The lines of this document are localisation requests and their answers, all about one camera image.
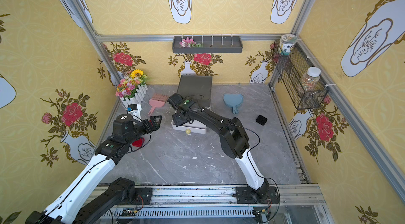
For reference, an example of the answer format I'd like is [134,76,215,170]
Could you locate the black wire wall basket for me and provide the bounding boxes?
[276,44,329,110]

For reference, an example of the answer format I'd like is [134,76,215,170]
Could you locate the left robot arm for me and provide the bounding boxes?
[25,114,162,224]

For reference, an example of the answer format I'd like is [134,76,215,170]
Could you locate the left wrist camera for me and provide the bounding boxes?
[127,104,141,121]

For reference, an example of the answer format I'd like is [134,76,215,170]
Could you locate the jar of colourful beads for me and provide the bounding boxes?
[298,67,321,94]

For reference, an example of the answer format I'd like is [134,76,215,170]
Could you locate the pink flowers on shelf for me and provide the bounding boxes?
[179,37,202,48]

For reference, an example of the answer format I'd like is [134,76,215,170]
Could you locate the grey wall shelf tray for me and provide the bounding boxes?
[172,35,244,54]

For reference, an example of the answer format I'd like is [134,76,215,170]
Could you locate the red brooch box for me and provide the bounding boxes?
[132,138,144,148]

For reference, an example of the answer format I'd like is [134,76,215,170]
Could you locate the blue dustpan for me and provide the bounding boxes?
[223,94,244,114]

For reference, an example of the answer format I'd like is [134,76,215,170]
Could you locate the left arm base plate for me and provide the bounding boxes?
[128,187,153,207]

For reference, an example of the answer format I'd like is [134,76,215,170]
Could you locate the pink hand brush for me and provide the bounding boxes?
[148,93,169,116]

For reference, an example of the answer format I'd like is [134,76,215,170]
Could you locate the black brooch box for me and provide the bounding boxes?
[256,115,268,126]

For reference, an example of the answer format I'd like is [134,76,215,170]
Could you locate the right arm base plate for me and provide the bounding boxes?
[233,187,280,204]

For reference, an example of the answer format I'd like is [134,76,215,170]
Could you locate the flower planter white fence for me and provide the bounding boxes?
[115,69,148,108]

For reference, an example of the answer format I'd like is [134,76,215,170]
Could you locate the three-tier drawer cabinet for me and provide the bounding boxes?
[177,75,213,108]

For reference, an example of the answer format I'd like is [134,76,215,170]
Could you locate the aluminium rail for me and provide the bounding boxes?
[98,184,326,220]

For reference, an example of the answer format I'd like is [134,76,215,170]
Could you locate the circuit board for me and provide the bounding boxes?
[121,208,138,217]

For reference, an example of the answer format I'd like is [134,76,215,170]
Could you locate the labelled jar white lid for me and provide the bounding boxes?
[279,34,297,56]

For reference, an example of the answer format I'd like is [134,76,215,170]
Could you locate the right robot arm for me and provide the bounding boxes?
[168,93,270,203]

